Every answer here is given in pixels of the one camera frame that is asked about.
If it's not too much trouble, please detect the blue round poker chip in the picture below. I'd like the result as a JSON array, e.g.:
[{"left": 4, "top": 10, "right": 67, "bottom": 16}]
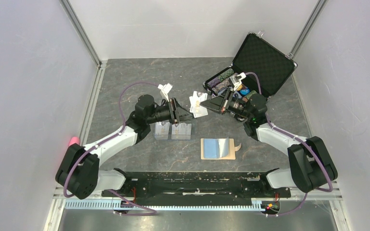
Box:
[{"left": 239, "top": 89, "right": 250, "bottom": 96}]

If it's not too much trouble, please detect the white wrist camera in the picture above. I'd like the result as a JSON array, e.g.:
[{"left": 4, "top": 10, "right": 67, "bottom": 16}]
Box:
[
  {"left": 228, "top": 72, "right": 246, "bottom": 91},
  {"left": 157, "top": 83, "right": 173, "bottom": 102}
]

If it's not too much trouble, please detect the pink cylindrical object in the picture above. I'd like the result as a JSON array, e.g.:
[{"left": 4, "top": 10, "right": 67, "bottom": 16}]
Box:
[{"left": 68, "top": 137, "right": 80, "bottom": 146}]

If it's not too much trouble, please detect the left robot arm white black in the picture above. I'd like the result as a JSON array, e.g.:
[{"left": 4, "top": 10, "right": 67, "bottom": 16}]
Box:
[{"left": 55, "top": 94, "right": 194, "bottom": 199}]

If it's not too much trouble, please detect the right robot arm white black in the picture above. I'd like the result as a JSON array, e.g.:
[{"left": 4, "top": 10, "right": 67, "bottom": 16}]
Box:
[{"left": 200, "top": 90, "right": 338, "bottom": 196}]

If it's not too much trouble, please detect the pink brown poker chip row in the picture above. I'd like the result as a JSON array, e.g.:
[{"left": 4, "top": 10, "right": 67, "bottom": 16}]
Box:
[{"left": 212, "top": 77, "right": 232, "bottom": 94}]

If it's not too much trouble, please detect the purple cable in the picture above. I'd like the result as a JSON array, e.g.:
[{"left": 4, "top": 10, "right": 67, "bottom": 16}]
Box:
[
  {"left": 244, "top": 72, "right": 334, "bottom": 218},
  {"left": 63, "top": 81, "right": 167, "bottom": 218}
]

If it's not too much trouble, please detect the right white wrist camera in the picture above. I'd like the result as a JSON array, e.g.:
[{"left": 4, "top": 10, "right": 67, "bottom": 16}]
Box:
[{"left": 228, "top": 72, "right": 246, "bottom": 91}]

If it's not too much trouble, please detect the purple green poker chip row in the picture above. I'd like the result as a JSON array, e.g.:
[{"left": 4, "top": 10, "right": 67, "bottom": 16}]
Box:
[{"left": 206, "top": 68, "right": 235, "bottom": 89}]

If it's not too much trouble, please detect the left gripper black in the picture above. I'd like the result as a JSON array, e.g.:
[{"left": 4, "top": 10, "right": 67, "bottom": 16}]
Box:
[{"left": 146, "top": 97, "right": 197, "bottom": 125}]

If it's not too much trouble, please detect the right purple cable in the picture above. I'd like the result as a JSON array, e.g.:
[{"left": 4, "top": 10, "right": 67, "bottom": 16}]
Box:
[{"left": 244, "top": 72, "right": 334, "bottom": 218}]

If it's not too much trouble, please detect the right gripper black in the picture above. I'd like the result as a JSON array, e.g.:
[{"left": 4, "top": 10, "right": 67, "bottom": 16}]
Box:
[{"left": 200, "top": 87, "right": 252, "bottom": 119}]

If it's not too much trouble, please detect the white toothed cable rail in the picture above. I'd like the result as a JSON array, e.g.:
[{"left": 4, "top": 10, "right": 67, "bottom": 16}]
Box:
[{"left": 65, "top": 199, "right": 265, "bottom": 212}]

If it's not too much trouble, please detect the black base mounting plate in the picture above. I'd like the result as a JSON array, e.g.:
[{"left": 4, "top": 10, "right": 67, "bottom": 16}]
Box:
[{"left": 117, "top": 171, "right": 291, "bottom": 206}]

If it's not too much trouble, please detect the green poker chip stack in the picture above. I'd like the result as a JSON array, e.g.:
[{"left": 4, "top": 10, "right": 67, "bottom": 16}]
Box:
[{"left": 242, "top": 90, "right": 257, "bottom": 102}]

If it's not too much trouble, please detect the clear sleeve with credit cards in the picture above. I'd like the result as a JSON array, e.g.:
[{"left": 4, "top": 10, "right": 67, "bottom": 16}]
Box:
[{"left": 154, "top": 122, "right": 192, "bottom": 140}]

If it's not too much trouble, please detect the black poker chip case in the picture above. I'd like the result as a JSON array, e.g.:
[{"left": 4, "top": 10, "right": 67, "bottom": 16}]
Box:
[{"left": 202, "top": 32, "right": 297, "bottom": 98}]

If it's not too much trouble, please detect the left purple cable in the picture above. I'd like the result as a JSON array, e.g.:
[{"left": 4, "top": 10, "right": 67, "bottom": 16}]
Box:
[{"left": 63, "top": 81, "right": 167, "bottom": 218}]

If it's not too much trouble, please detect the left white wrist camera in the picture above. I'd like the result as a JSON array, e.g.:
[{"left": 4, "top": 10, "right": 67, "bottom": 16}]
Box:
[{"left": 157, "top": 83, "right": 173, "bottom": 102}]

